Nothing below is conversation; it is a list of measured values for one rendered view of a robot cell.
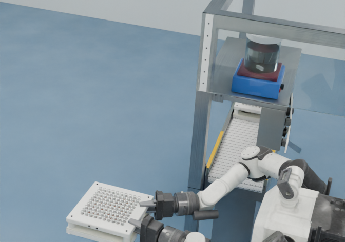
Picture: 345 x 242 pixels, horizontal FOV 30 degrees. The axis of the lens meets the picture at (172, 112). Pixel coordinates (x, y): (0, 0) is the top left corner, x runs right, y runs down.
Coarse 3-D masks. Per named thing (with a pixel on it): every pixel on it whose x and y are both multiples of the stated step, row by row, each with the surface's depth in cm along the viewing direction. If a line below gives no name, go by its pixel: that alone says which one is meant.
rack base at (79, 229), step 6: (66, 228) 233; (78, 228) 232; (84, 228) 233; (90, 228) 233; (78, 234) 232; (84, 234) 231; (90, 234) 230; (96, 234) 230; (102, 234) 230; (108, 234) 230; (132, 234) 231; (96, 240) 230; (102, 240) 229; (108, 240) 228; (114, 240) 228; (120, 240) 228; (132, 240) 229
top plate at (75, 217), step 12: (132, 192) 245; (84, 204) 237; (132, 204) 239; (72, 216) 231; (84, 216) 231; (108, 216) 232; (132, 216) 233; (96, 228) 227; (108, 228) 226; (120, 228) 226; (132, 228) 227
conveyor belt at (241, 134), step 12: (240, 120) 341; (228, 132) 330; (240, 132) 331; (252, 132) 332; (228, 144) 320; (240, 144) 321; (252, 144) 322; (216, 156) 310; (228, 156) 311; (240, 156) 311; (216, 168) 301; (228, 168) 302; (252, 180) 294
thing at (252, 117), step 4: (240, 112) 344; (244, 112) 344; (236, 116) 342; (240, 116) 342; (244, 116) 341; (248, 116) 340; (252, 116) 341; (256, 116) 341; (252, 120) 341; (256, 120) 340
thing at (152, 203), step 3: (141, 201) 239; (144, 201) 239; (147, 201) 239; (150, 201) 239; (153, 201) 239; (156, 201) 238; (141, 204) 238; (144, 204) 238; (147, 204) 238; (150, 204) 238; (153, 204) 238
